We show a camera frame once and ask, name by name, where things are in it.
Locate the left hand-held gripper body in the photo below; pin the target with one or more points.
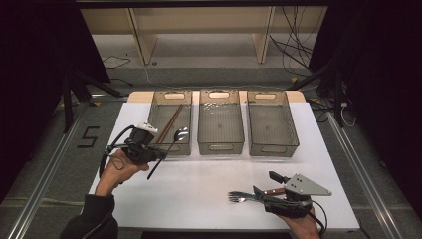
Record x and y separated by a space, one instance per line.
141 147

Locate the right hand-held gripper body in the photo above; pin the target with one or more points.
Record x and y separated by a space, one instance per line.
303 186

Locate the metal spoon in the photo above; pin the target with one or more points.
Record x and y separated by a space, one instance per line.
181 134

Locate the grey transparent plastic bin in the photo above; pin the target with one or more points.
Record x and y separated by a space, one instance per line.
220 127
177 99
272 129

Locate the person's left hand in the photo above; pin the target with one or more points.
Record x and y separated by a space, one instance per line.
116 169

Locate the person's right hand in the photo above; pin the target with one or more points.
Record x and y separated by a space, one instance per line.
303 229

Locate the white table cover sheet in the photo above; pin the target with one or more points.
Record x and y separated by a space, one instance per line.
215 186

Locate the black tripod stand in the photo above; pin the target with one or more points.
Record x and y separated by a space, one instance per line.
68 106

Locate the black metal stand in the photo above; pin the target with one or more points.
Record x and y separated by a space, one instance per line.
337 99

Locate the black curtain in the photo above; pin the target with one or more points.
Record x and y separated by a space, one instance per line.
381 83
33 83

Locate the light wooden shelf unit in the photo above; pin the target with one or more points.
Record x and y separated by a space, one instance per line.
202 20

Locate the aluminium floor rail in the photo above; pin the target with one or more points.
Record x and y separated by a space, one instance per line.
365 172
43 189

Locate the black frame bar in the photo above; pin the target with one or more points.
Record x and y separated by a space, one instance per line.
199 3

